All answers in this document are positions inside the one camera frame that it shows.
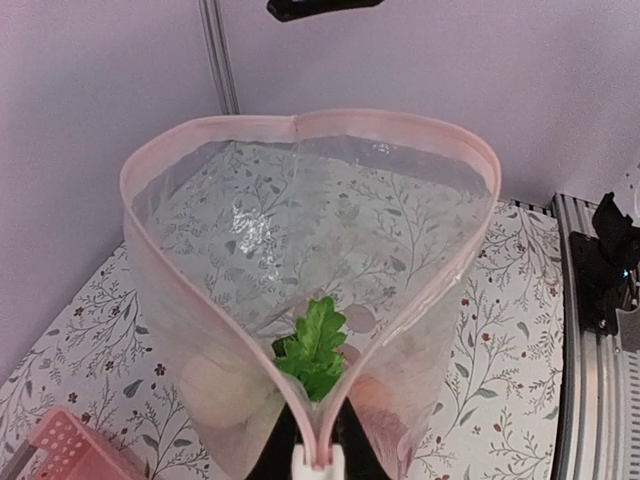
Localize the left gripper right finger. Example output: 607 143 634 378
334 399 390 480

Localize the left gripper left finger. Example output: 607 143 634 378
246 405 301 480

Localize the orange tangerine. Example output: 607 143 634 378
349 374 414 461

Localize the white radish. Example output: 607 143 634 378
178 349 283 428
271 296 347 403

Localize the clear zip top bag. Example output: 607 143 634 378
120 109 501 479

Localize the pink plastic basket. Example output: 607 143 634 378
1 407 144 480

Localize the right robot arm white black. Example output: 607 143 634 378
266 0 383 23

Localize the floral table mat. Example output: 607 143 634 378
1 203 564 479

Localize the aluminium front rail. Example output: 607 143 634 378
509 192 640 480

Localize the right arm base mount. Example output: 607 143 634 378
569 192 639 336

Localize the right aluminium post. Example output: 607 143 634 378
198 0 240 115

